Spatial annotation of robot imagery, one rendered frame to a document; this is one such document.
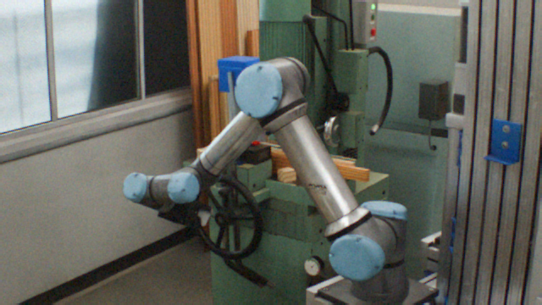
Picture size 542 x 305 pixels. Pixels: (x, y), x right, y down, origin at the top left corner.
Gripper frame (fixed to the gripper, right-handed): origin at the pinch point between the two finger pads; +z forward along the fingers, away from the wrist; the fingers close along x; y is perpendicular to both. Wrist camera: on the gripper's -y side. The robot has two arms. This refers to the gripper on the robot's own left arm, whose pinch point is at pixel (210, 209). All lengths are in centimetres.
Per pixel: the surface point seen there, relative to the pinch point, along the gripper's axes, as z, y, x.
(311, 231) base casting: 35.8, -4.0, 14.8
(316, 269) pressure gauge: 35.3, 7.6, 20.8
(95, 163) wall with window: 72, -13, -133
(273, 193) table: 30.6, -13.0, 0.0
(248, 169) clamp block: 17.6, -17.2, -3.5
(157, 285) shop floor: 117, 36, -109
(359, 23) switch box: 41, -81, 8
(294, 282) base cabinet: 45.7, 13.6, 8.6
